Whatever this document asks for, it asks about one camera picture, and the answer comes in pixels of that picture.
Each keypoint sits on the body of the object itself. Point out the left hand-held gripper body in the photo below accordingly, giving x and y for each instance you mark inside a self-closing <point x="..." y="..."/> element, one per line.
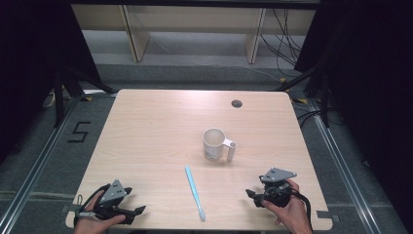
<point x="113" y="192"/>

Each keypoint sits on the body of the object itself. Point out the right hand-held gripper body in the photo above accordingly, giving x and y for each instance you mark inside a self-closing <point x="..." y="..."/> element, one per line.
<point x="276" y="191"/>

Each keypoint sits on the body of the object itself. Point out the white cup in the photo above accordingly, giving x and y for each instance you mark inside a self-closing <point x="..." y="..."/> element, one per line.
<point x="212" y="150"/>

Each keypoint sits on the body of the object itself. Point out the light blue toothbrush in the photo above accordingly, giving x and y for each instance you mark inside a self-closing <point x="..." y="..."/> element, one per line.
<point x="194" y="191"/>

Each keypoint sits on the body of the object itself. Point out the person's right hand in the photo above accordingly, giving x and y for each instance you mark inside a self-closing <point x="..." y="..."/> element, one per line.
<point x="293" y="216"/>

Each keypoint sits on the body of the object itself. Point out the person's left hand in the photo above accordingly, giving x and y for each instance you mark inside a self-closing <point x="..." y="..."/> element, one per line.
<point x="87" y="224"/>

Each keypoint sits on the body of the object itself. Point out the grey tape strip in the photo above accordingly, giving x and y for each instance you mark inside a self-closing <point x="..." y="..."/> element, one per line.
<point x="69" y="208"/>
<point x="328" y="215"/>

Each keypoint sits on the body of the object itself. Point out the yellow tape mark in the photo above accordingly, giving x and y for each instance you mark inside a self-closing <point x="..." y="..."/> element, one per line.
<point x="283" y="79"/>
<point x="302" y="100"/>

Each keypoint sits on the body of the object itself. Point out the black metal stand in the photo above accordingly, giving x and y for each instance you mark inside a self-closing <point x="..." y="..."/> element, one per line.
<point x="324" y="104"/>
<point x="59" y="104"/>

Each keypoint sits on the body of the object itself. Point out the black curtain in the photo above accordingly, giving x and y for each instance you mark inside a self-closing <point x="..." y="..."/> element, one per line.
<point x="373" y="81"/>
<point x="29" y="65"/>

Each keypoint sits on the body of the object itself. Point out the beige wooden shelf unit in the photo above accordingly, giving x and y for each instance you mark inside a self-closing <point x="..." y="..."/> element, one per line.
<point x="195" y="19"/>

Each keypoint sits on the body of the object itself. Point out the metal floor rail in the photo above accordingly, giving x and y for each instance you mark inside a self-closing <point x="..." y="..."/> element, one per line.
<point x="35" y="169"/>
<point x="344" y="169"/>

